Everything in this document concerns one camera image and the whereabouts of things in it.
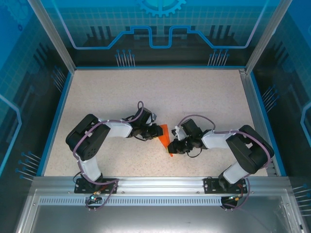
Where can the aluminium frame post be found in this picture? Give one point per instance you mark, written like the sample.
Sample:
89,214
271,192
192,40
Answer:
55,38
267,36

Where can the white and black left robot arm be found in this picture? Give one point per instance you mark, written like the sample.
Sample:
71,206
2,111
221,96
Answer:
119,130

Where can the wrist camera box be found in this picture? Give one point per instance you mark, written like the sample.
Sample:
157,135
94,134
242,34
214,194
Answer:
153,117
177,133

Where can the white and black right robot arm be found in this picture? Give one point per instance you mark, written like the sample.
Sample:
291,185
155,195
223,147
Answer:
216,141

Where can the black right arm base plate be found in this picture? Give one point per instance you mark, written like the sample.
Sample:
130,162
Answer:
211,185

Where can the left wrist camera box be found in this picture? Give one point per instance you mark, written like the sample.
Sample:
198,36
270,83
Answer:
153,117

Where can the orange square paper sheet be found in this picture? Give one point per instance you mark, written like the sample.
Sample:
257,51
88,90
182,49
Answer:
165,136

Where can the steel front tray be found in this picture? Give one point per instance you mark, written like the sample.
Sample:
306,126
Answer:
155,218

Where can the aluminium mounting rail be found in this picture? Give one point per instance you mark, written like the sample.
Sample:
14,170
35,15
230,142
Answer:
158,184

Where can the aluminium side rail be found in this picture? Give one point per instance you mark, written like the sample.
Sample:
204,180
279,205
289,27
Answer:
253,106

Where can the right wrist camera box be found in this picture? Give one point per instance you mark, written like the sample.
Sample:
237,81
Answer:
177,133

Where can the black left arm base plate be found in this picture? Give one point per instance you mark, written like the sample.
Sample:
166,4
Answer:
80,187

